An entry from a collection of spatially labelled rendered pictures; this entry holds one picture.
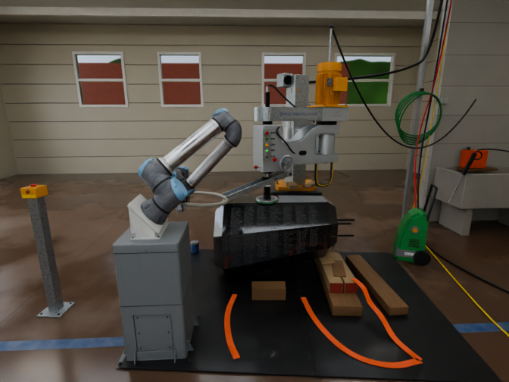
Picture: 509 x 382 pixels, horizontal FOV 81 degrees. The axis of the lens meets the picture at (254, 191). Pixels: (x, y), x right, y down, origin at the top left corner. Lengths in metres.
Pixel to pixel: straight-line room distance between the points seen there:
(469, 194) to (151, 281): 4.02
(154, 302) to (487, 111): 4.98
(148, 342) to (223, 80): 7.60
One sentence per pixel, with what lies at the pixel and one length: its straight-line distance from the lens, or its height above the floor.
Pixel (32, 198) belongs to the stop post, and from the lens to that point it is 2.83.
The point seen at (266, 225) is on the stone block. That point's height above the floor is 0.64.
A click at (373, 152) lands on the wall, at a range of 9.84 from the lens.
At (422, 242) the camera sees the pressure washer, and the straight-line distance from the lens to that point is 3.75.
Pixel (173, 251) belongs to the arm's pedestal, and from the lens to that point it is 1.92.
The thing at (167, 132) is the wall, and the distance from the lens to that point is 9.15.
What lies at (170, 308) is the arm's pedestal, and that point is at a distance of 2.13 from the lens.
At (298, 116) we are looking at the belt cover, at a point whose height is 1.59.
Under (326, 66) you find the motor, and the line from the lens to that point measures 3.05.
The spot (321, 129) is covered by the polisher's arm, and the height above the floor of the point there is 1.47.
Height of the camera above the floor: 1.59
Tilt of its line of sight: 14 degrees down
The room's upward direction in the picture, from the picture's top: straight up
